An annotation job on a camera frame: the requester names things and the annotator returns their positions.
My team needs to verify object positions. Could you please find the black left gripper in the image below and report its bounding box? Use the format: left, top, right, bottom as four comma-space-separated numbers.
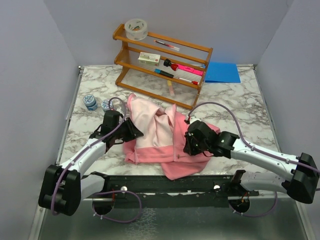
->
113, 117, 144, 142

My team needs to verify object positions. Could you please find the pink zip jacket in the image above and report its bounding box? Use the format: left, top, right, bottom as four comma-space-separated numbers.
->
123, 93, 210, 180

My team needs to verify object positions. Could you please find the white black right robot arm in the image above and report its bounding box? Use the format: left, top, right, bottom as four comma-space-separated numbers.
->
183, 120, 320, 204

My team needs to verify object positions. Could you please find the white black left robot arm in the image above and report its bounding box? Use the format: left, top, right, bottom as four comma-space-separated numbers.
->
38, 110, 144, 216

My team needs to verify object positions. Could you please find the blue white paint jar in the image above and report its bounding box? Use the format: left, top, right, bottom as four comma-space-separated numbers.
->
83, 94, 98, 111
101, 99, 114, 112

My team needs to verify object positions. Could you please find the white red pen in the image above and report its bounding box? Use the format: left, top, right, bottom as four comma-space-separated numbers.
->
173, 76, 199, 86

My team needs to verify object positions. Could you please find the yellow pink glue stick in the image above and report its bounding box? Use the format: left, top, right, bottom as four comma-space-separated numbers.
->
167, 80, 175, 97

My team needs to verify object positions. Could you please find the pink highlighter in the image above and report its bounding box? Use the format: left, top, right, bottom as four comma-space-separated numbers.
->
177, 64, 204, 77

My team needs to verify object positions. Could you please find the blue folder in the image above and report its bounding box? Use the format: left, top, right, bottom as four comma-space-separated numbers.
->
204, 61, 241, 84

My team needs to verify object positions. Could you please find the wooden three-tier shelf rack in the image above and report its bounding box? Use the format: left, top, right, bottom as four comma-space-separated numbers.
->
112, 24, 213, 109

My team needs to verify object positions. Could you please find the blue black marker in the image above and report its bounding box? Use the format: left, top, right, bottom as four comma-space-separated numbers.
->
154, 68, 174, 79

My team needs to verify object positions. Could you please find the white staples box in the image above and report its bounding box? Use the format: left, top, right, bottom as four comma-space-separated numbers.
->
138, 52, 161, 67

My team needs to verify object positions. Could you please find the red clear pen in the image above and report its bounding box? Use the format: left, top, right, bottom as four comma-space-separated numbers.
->
154, 40, 180, 52

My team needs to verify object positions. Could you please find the clear tape roll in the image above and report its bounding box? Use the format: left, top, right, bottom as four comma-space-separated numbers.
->
124, 18, 148, 41

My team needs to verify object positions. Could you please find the black metal base rail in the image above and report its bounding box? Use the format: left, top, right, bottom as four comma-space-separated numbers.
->
88, 175, 258, 209

